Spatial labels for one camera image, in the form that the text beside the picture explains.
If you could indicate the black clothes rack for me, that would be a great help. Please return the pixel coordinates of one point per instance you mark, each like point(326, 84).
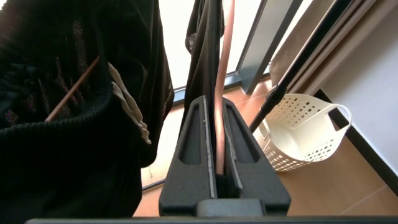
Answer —
point(298, 62)

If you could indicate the white laundry basket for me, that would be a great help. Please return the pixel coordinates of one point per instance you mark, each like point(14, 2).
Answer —
point(298, 140)

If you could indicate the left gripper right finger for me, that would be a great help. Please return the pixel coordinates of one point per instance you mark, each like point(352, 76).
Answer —
point(261, 186)

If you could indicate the black garment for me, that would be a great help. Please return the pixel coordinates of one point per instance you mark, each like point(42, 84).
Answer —
point(77, 140)
point(202, 62)

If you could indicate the brown curtain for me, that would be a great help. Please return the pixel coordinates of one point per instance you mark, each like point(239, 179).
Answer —
point(326, 40)

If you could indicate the window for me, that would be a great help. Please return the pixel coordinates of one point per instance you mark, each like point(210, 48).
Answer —
point(264, 40)

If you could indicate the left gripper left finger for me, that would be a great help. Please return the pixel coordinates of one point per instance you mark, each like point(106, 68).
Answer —
point(189, 183)

